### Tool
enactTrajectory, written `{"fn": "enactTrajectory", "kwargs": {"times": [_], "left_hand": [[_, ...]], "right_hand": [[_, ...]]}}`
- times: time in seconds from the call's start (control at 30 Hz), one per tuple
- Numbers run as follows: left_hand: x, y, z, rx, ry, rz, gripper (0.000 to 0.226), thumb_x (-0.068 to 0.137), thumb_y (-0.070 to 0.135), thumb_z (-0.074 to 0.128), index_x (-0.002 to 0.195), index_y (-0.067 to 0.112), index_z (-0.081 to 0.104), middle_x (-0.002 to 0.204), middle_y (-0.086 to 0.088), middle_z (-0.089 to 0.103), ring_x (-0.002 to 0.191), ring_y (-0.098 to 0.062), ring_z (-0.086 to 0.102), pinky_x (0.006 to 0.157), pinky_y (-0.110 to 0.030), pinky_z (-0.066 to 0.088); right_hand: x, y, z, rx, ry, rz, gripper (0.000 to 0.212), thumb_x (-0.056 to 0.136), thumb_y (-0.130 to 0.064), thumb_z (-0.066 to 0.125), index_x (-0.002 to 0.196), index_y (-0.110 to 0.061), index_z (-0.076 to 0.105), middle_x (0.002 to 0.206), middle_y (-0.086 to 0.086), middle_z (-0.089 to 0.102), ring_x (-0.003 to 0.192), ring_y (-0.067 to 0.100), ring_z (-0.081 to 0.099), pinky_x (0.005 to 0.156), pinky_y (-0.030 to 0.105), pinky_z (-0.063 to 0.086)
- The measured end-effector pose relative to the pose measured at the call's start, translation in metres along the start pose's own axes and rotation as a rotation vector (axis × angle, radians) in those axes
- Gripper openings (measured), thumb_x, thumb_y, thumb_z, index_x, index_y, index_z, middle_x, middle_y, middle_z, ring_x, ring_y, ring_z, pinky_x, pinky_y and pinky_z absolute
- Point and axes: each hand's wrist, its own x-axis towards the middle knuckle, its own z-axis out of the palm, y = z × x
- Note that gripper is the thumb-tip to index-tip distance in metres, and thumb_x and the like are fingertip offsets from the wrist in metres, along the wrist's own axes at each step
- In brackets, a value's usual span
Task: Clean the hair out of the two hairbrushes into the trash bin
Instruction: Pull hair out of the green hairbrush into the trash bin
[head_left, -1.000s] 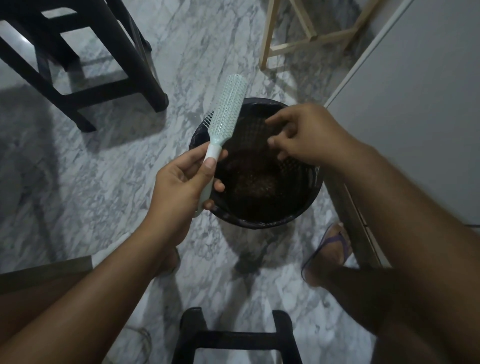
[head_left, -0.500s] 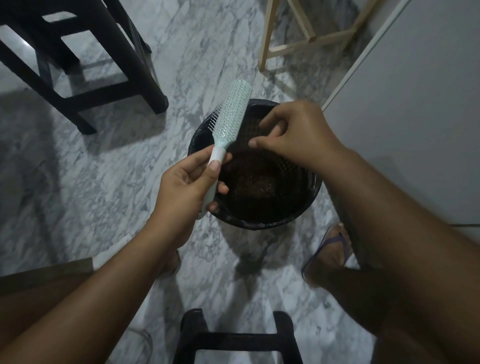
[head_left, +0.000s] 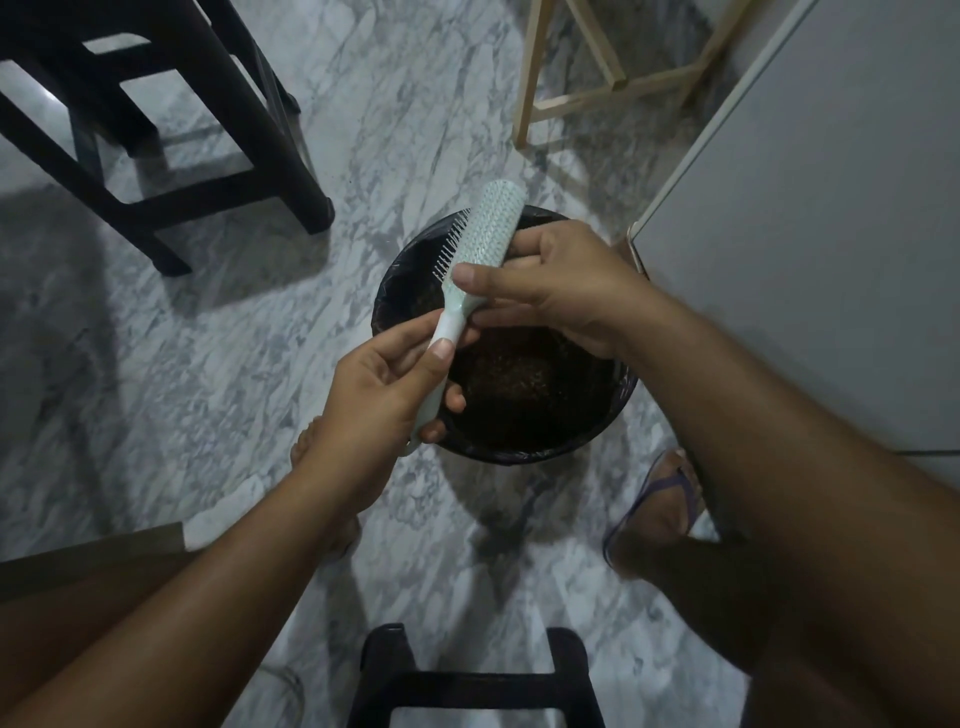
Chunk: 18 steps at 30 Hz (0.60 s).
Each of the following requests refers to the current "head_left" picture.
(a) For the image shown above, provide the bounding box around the person's right hand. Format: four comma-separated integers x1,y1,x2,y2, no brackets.
449,219,661,361

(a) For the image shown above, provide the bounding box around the person's left hand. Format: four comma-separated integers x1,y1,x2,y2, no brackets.
290,308,481,519

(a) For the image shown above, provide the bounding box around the mint green hairbrush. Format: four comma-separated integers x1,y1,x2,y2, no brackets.
401,178,529,457

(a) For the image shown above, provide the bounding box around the black waste bin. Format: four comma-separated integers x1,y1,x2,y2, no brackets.
371,206,639,463

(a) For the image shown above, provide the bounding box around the person's right forearm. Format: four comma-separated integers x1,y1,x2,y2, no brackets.
611,299,960,728

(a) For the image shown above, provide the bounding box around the light wooden table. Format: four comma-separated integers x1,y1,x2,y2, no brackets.
512,0,755,149

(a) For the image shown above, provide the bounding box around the purple flip-flop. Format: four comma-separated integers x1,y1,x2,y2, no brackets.
603,448,706,560

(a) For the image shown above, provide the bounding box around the white cabinet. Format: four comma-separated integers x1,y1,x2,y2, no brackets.
626,0,960,541

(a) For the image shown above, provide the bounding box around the black plastic stool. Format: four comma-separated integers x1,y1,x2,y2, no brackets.
346,622,607,728

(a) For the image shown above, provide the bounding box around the tall black stool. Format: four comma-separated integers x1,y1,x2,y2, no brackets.
0,0,337,279

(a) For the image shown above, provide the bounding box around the thin cable loop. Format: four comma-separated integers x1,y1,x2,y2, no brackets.
258,663,307,728

